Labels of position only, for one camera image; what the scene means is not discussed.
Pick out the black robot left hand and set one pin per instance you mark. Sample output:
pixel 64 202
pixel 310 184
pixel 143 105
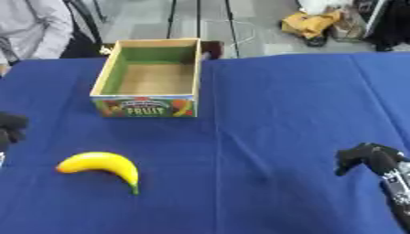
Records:
pixel 10 125

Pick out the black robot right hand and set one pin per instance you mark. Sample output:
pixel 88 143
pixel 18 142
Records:
pixel 368 157

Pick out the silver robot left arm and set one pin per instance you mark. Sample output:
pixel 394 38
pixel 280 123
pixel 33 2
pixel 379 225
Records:
pixel 1 159

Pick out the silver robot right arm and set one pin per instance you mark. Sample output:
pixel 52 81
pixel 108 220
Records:
pixel 399 192

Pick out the cardboard box with green inside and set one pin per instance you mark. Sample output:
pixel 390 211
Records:
pixel 152 79

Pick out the person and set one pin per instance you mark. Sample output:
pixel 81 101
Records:
pixel 34 27

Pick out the yellow toy banana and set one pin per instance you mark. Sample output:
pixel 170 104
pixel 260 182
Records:
pixel 104 163

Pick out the yellow bag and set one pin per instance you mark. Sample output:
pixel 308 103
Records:
pixel 308 23

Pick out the black tripod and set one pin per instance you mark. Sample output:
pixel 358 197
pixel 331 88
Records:
pixel 198 21

